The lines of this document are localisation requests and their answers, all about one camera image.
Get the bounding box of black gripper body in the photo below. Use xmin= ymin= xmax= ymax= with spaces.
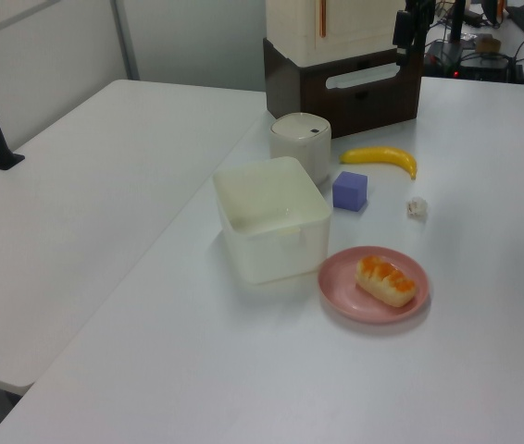
xmin=392 ymin=0 xmax=434 ymax=49

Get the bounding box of orange glazed bread loaf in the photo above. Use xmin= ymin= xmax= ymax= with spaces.
xmin=355 ymin=255 xmax=417 ymax=308

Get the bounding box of black upright stand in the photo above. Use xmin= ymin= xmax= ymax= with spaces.
xmin=446 ymin=0 xmax=468 ymax=45

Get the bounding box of small cardboard box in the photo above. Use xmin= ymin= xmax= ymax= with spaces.
xmin=473 ymin=36 xmax=503 ymax=53

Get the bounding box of yellow banana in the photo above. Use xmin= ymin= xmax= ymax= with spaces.
xmin=339 ymin=145 xmax=418 ymax=180

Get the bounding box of brown drawer cabinet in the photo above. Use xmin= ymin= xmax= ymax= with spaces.
xmin=262 ymin=36 xmax=423 ymax=139

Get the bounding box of cream toy fridge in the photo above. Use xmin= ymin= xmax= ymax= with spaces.
xmin=265 ymin=0 xmax=406 ymax=66

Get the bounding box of white lidded trash bin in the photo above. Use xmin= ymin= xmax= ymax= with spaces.
xmin=268 ymin=112 xmax=332 ymax=186

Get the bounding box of purple cube block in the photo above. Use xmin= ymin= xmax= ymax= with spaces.
xmin=331 ymin=170 xmax=368 ymax=214

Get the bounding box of crumpled white paper ball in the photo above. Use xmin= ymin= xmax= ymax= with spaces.
xmin=405 ymin=196 xmax=430 ymax=219

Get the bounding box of cream open plastic box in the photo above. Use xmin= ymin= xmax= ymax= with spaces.
xmin=211 ymin=155 xmax=332 ymax=285

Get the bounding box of pink round plate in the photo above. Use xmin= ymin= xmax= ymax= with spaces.
xmin=317 ymin=245 xmax=431 ymax=324

